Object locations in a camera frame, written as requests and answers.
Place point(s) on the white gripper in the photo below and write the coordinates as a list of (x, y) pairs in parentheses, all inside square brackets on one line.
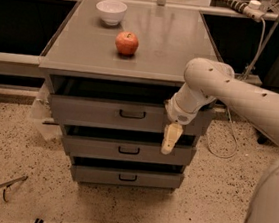
[(178, 115)]

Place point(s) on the grey top drawer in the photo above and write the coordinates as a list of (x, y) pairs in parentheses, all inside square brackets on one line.
[(111, 104)]

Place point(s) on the grey drawer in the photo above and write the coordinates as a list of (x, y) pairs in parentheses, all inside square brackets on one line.
[(111, 104), (122, 145), (133, 173)]

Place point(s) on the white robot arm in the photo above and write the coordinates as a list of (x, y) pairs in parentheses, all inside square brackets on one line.
[(205, 81)]

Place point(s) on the grey bottom drawer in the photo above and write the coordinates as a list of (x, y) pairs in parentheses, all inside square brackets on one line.
[(133, 173)]

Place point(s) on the grey middle drawer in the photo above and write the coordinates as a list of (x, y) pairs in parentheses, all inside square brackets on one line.
[(122, 145)]

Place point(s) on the grey drawer cabinet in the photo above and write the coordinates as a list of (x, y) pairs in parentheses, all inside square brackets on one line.
[(168, 37)]

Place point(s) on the red apple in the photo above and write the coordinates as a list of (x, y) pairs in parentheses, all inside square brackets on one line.
[(126, 43)]

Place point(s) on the clear plastic sheet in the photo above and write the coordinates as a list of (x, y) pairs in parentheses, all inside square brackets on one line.
[(41, 116)]

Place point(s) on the white bowl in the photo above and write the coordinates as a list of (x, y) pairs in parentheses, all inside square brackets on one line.
[(111, 12)]

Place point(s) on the white power strip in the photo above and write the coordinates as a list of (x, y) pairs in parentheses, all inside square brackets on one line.
[(250, 9)]

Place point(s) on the grey metal rail frame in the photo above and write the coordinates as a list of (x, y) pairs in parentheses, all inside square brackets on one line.
[(114, 68)]

